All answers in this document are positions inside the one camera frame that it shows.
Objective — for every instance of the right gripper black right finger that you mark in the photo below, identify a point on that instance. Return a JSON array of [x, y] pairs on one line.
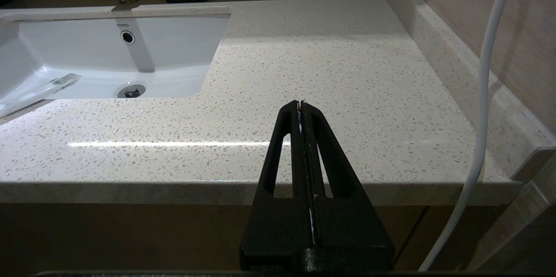
[[347, 229]]

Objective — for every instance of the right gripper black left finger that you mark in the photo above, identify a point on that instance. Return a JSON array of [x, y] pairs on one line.
[[278, 225]]

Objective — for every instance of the vanity cabinet front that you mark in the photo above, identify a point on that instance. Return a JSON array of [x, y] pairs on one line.
[[130, 242]]

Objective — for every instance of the chrome sink drain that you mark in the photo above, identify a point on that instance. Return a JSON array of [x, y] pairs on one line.
[[131, 91]]

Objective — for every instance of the white sink basin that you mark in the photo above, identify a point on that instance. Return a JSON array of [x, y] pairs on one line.
[[173, 51]]

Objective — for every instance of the green-banded pack, grey-bristled toothbrush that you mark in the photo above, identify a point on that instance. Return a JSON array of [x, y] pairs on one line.
[[34, 92]]

